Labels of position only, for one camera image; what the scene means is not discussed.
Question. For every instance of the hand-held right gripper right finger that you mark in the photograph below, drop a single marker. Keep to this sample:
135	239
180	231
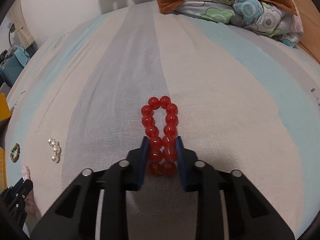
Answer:
182	170

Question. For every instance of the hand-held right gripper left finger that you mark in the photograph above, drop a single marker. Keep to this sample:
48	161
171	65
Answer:
141	165

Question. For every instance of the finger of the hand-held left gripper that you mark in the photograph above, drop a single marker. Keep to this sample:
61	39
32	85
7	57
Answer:
15	185
26	186

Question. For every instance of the white pearl earrings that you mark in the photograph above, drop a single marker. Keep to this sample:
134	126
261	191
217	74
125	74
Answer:
57	150

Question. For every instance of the striped bed sheet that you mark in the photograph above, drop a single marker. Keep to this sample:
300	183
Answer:
225	105

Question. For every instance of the blue and yellow cardboard box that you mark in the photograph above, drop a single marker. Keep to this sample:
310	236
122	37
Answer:
3	107

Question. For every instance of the blue suitcase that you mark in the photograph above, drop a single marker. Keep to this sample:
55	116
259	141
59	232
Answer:
10	70

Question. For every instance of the blue cloth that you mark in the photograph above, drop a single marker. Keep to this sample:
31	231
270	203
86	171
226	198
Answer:
21	55

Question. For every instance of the beige tied curtain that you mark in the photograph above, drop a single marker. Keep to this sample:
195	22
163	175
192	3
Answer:
25	36

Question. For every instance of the blue desk lamp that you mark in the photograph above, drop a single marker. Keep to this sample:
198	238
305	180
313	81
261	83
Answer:
10	27

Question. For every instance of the floral quilt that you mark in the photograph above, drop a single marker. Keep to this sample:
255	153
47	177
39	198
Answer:
250	12

